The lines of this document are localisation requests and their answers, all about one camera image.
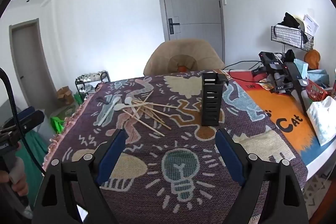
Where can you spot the white tissue pack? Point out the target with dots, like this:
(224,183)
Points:
(323,121)

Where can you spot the pile of wooden chopsticks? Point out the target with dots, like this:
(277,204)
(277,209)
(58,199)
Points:
(149,113)

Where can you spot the black pouch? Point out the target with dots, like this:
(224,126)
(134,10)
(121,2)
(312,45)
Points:
(290,55)

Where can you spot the person's left hand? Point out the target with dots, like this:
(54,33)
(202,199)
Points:
(19,186)

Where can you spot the white paper sheet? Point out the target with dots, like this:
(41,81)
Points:
(311,24)

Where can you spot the red plastic basket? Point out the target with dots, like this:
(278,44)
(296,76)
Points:
(316,91)

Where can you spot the patterned floor rug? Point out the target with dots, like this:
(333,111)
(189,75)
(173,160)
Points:
(317,195)

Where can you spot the small orange object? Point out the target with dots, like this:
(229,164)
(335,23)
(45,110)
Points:
(183,68)

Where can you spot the black cloth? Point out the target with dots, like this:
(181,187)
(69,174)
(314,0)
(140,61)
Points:
(288,19)

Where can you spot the orange desk mat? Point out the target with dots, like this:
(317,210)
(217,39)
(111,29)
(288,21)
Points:
(278,113)

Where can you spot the plain grey side door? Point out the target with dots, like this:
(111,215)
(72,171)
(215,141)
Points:
(31,64)

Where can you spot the black utensil holder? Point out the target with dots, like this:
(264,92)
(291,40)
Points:
(210,108)

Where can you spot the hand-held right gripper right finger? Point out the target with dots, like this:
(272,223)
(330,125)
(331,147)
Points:
(228,155)

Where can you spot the round white tape roll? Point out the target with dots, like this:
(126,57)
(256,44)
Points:
(301,23)

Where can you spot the green bag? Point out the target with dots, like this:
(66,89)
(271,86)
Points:
(57,124)

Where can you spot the light blue tissue box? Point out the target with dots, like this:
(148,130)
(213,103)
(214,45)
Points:
(301,67)

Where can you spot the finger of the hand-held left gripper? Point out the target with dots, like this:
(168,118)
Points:
(32,120)
(25,111)

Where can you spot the colourful snack packet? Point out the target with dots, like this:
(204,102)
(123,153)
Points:
(266,85)

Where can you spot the black plastic spoon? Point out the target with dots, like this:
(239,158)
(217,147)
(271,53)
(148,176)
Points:
(101,100)

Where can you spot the black device on stand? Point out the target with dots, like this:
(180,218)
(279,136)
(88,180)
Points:
(267,58)
(295,77)

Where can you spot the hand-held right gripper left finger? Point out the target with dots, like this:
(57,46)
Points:
(113,153)

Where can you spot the beige upholstered chair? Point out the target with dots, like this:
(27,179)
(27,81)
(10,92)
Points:
(162,56)

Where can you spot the black shoe rack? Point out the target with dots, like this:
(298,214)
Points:
(92,82)

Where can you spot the orange plush toy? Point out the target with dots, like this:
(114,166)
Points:
(312,58)

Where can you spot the cardboard box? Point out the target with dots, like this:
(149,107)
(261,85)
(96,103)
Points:
(65,95)

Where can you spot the teal cloth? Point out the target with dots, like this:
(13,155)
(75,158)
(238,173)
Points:
(36,155)

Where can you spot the printed blanket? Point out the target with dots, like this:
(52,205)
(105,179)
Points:
(181,142)

